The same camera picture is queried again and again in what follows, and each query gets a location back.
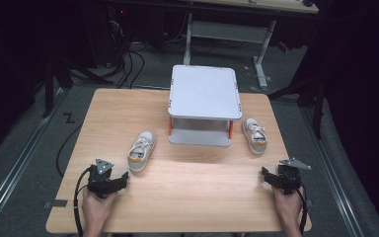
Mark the white sneaker with yellow heel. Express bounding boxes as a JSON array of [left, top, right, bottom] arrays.
[[126, 130, 157, 174], [241, 118, 268, 156]]

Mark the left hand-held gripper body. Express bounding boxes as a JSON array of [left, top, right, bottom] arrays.
[[86, 158, 123, 200]]

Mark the grey tape strip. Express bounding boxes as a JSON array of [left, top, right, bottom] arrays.
[[43, 198, 69, 210]]

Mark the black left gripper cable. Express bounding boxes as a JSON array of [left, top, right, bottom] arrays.
[[72, 166, 94, 237]]

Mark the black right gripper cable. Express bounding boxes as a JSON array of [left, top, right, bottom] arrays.
[[295, 184, 309, 237]]

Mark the person's right hand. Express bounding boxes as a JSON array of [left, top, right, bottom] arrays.
[[271, 185, 304, 226]]

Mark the white-framed wooden desk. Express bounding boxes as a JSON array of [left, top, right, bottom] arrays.
[[181, 0, 320, 90]]

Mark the white two-tier shoe rack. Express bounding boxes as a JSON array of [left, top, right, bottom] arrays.
[[167, 64, 244, 148]]

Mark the black floor cable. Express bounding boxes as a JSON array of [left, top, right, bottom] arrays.
[[55, 121, 84, 179]]

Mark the person's left hand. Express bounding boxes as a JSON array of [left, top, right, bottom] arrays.
[[81, 189, 118, 229]]

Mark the black metal stand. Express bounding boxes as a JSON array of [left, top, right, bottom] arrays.
[[40, 55, 114, 119], [267, 70, 327, 140]]

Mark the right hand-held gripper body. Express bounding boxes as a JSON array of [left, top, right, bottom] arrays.
[[272, 157, 312, 196]]

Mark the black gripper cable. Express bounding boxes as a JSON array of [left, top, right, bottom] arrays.
[[72, 166, 94, 237], [295, 184, 309, 237]]

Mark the bundle of black cables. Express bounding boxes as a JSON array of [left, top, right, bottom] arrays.
[[107, 13, 146, 90]]

